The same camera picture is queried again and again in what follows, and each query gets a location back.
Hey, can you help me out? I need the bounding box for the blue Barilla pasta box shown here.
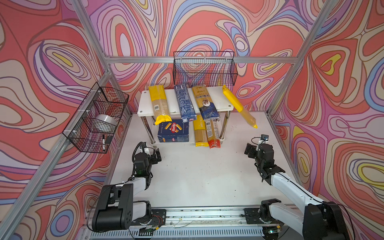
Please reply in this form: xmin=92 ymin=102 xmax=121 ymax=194
xmin=158 ymin=119 xmax=189 ymax=143

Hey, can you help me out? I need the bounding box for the red spaghetti bag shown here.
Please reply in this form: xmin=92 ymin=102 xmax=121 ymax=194
xmin=206 ymin=120 xmax=221 ymax=149

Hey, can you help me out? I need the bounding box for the yellow spaghetti bag long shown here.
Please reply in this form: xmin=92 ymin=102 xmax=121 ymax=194
xmin=149 ymin=85 xmax=172 ymax=125

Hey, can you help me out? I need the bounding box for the blue spaghetti box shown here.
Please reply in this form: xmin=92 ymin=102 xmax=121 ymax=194
xmin=174 ymin=84 xmax=197 ymax=123

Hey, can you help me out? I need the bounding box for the dark blue spaghetti bag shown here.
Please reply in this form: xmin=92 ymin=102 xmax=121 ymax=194
xmin=192 ymin=86 xmax=220 ymax=121

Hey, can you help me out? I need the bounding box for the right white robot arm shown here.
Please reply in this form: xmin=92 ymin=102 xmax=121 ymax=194
xmin=245 ymin=143 xmax=350 ymax=240

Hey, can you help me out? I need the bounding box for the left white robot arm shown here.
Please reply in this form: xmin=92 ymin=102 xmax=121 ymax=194
xmin=87 ymin=148 xmax=162 ymax=233

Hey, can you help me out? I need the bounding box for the white shelf with metal legs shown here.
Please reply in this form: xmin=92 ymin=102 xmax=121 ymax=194
xmin=136 ymin=86 xmax=235 ymax=145

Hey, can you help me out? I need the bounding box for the black marker pen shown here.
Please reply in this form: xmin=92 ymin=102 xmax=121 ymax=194
xmin=102 ymin=135 xmax=106 ymax=152

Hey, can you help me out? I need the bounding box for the silver tape roll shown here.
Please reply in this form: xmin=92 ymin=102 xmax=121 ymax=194
xmin=96 ymin=114 xmax=118 ymax=126

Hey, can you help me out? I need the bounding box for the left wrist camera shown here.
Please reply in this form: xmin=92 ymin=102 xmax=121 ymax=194
xmin=139 ymin=142 xmax=150 ymax=155

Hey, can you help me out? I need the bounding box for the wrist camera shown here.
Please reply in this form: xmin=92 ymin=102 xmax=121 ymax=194
xmin=259 ymin=134 xmax=269 ymax=144
xmin=139 ymin=142 xmax=150 ymax=155

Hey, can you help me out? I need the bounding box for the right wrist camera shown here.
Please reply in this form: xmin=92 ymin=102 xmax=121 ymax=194
xmin=259 ymin=134 xmax=269 ymax=144

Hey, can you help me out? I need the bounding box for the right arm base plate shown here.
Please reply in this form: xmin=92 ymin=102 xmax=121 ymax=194
xmin=240 ymin=208 xmax=284 ymax=226

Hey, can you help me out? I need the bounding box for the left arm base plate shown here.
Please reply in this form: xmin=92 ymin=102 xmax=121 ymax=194
xmin=139 ymin=209 xmax=167 ymax=227

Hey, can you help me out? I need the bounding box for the black wire basket left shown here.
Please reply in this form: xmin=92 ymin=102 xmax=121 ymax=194
xmin=63 ymin=83 xmax=129 ymax=154

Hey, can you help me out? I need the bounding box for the black wire basket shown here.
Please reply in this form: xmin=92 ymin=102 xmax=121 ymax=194
xmin=63 ymin=83 xmax=129 ymax=154
xmin=173 ymin=50 xmax=238 ymax=88

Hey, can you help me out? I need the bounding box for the black wire basket back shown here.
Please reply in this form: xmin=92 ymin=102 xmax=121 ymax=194
xmin=173 ymin=50 xmax=238 ymax=88

